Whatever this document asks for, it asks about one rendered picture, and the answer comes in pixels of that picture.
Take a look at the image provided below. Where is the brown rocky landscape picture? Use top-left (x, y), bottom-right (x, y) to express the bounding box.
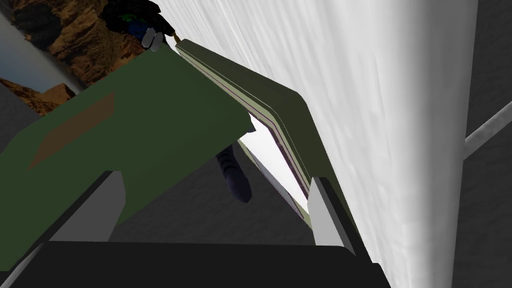
top-left (0, 0), bottom-right (150, 118)

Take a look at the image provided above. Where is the black object with grey tips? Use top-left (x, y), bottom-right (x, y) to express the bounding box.
top-left (99, 0), bottom-right (178, 53)

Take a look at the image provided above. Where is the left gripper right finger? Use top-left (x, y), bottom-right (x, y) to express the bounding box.
top-left (306, 176), bottom-right (374, 264)

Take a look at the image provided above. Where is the olive book with cream pages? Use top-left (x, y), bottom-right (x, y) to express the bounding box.
top-left (174, 38), bottom-right (361, 241)

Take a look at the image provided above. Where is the dark purple rounded object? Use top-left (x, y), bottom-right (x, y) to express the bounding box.
top-left (215, 144), bottom-right (253, 204)

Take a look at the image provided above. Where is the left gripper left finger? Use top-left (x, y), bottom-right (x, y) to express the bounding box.
top-left (39, 170), bottom-right (127, 244)

